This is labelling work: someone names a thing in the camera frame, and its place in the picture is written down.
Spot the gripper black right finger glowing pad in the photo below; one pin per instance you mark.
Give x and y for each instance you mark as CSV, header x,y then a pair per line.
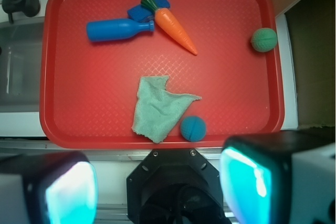
x,y
284,177

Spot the grey faucet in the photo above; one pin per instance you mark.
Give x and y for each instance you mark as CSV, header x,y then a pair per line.
x,y
30,8

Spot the orange toy carrot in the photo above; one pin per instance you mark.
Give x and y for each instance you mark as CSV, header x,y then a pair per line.
x,y
165,19

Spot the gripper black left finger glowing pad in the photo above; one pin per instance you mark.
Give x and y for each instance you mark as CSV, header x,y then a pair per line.
x,y
48,188

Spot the light green cloth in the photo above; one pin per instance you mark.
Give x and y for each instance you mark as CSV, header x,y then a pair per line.
x,y
157,110

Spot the red plastic tray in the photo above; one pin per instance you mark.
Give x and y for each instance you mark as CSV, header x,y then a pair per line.
x,y
88,90

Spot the blue textured ball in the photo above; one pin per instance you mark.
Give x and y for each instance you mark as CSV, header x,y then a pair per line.
x,y
193,128

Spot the green textured ball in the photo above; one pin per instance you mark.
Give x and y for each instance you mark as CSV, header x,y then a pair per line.
x,y
264,40

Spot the brown cardboard panel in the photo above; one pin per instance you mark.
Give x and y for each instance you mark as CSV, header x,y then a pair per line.
x,y
307,47

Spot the grey sink basin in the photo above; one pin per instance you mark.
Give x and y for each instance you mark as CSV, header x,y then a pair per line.
x,y
21,46

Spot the blue sponge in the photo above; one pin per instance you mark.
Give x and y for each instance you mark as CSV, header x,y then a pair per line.
x,y
142,15

